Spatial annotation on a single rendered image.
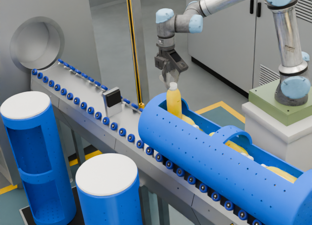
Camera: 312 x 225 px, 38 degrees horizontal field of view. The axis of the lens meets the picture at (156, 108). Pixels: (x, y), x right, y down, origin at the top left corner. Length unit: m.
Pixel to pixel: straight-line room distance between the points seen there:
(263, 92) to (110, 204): 0.89
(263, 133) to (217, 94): 2.31
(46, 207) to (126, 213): 1.28
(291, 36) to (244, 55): 2.34
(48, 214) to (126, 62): 2.45
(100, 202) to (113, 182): 0.10
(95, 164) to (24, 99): 0.78
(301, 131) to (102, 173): 0.90
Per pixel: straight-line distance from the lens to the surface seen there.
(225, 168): 1.86
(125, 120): 2.59
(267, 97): 2.22
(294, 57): 1.94
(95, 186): 2.03
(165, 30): 1.94
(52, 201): 3.32
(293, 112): 2.13
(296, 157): 2.23
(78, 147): 3.54
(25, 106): 2.68
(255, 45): 4.07
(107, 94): 2.56
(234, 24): 4.21
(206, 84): 4.67
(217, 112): 4.24
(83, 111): 2.73
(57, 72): 3.20
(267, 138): 2.22
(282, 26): 1.88
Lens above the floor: 2.40
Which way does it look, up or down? 33 degrees down
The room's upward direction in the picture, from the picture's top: 5 degrees counter-clockwise
